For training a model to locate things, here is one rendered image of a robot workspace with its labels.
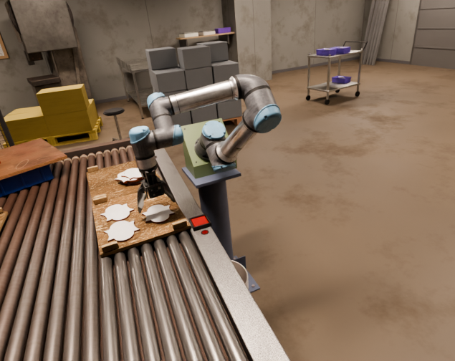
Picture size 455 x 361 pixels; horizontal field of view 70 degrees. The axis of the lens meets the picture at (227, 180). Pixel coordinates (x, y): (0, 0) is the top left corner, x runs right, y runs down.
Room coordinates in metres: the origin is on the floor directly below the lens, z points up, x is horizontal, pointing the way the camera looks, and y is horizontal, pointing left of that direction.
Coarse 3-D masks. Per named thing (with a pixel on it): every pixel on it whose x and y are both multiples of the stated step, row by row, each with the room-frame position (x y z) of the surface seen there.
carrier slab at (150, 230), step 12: (108, 204) 1.30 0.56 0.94; (120, 204) 1.29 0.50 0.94; (132, 204) 1.28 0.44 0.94; (144, 204) 1.27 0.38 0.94; (156, 204) 1.26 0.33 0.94; (168, 204) 1.25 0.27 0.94; (96, 216) 1.20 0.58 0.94; (132, 216) 1.17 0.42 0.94; (144, 216) 1.16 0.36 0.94; (180, 216) 1.14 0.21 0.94; (96, 228) 1.11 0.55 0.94; (108, 228) 1.10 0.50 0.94; (144, 228) 1.07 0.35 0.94; (156, 228) 1.07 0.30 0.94; (168, 228) 1.06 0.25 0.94; (180, 228) 1.05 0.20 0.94; (132, 240) 1.00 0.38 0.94; (144, 240) 1.00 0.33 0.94; (108, 252) 0.95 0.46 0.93
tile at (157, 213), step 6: (150, 210) 1.20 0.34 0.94; (156, 210) 1.19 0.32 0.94; (162, 210) 1.19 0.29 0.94; (168, 210) 1.18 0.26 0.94; (150, 216) 1.15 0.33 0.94; (156, 216) 1.14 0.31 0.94; (162, 216) 1.14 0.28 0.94; (168, 216) 1.13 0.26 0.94; (156, 222) 1.10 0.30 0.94; (162, 222) 1.10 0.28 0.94
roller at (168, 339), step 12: (120, 156) 1.96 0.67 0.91; (144, 252) 0.95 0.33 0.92; (144, 264) 0.90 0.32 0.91; (156, 264) 0.89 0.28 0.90; (156, 276) 0.81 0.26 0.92; (156, 288) 0.76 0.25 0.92; (156, 300) 0.71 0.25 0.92; (156, 312) 0.67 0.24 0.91; (168, 312) 0.67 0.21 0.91; (168, 324) 0.62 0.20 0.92; (168, 336) 0.58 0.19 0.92; (168, 348) 0.55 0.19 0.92; (168, 360) 0.52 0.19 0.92; (180, 360) 0.51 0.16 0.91
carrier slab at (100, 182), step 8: (104, 168) 1.72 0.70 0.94; (112, 168) 1.71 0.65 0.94; (120, 168) 1.70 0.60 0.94; (128, 168) 1.69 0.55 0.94; (88, 176) 1.63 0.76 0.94; (96, 176) 1.62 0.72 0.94; (104, 176) 1.61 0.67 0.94; (112, 176) 1.60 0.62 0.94; (96, 184) 1.52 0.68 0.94; (104, 184) 1.51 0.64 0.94; (112, 184) 1.50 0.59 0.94; (120, 184) 1.50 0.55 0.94; (96, 192) 1.43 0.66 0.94; (104, 192) 1.42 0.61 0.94; (112, 192) 1.42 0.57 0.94; (120, 192) 1.41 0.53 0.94; (128, 192) 1.40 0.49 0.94
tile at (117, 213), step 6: (126, 204) 1.27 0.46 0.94; (108, 210) 1.23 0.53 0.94; (114, 210) 1.23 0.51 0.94; (120, 210) 1.22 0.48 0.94; (126, 210) 1.22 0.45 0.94; (132, 210) 1.22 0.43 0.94; (108, 216) 1.18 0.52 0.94; (114, 216) 1.17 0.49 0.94; (120, 216) 1.17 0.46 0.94; (126, 216) 1.16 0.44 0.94
